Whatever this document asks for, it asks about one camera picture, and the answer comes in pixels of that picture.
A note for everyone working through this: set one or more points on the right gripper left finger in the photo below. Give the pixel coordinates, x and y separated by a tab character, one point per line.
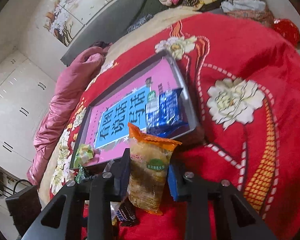
62	217

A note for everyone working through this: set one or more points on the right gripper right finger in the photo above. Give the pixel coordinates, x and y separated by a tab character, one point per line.
219	204

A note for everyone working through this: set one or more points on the black snack packet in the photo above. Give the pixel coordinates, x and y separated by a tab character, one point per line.
126	214

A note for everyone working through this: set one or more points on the green snack packet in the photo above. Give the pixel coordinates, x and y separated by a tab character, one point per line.
84	153

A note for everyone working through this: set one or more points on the orange pastry packet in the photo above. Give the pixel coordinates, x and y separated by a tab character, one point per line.
149	161

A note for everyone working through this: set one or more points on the blue snack packet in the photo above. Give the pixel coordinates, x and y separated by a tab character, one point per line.
164	114

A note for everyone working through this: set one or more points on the pink book with blue label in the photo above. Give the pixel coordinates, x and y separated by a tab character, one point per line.
105	127

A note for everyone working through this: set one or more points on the white wardrobe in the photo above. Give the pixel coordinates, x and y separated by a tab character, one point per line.
25	93

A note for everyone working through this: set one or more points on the red floral blanket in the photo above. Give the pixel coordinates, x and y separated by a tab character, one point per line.
244	81

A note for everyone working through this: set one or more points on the grey tray box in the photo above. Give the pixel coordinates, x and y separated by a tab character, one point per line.
187	135

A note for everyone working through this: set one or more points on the pink quilt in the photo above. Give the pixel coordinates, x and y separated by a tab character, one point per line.
69	88

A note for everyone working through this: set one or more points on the red plastic bag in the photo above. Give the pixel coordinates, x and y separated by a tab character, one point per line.
287	29

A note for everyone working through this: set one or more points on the beige bed sheet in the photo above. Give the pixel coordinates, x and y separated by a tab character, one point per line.
54	175

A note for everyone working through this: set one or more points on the grey clothes heap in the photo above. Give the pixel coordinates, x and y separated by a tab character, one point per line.
232	5

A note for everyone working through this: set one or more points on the dark patterned pillow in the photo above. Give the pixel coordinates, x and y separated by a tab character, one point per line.
138	23

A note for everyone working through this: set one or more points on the grey headboard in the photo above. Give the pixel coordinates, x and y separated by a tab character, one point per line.
111	24

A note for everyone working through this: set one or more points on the wall painting panels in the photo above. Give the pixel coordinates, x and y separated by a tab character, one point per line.
65	18

